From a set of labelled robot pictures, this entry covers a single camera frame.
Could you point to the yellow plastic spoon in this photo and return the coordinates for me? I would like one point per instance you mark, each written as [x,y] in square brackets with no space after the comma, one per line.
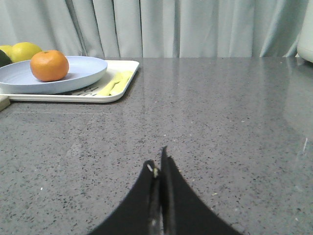
[119,87]

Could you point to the wooden cutting board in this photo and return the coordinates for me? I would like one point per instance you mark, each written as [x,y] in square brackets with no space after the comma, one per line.
[4,102]

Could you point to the green lime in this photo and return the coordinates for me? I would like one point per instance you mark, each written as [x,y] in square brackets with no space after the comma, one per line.
[4,59]

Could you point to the whole orange fruit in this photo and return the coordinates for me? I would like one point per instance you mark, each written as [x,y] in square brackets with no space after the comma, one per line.
[49,65]

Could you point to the light blue plate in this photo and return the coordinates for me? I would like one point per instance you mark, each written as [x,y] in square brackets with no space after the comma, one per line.
[17,78]

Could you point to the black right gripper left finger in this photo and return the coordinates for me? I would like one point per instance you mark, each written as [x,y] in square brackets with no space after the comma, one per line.
[139,212]

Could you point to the yellow lemon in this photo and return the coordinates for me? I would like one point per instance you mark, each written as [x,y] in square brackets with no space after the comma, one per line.
[21,51]

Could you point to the grey curtain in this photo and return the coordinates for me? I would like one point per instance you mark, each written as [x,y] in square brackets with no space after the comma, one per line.
[156,28]

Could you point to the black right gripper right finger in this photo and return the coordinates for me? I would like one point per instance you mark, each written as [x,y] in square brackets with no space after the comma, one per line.
[183,212]

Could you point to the white appliance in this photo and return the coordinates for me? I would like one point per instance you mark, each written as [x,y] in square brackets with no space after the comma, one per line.
[305,43]

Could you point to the yellow plastic fork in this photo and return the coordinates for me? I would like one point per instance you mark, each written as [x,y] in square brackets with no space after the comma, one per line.
[107,89]

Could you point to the white rectangular tray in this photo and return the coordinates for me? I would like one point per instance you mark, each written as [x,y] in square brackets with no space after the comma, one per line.
[88,93]

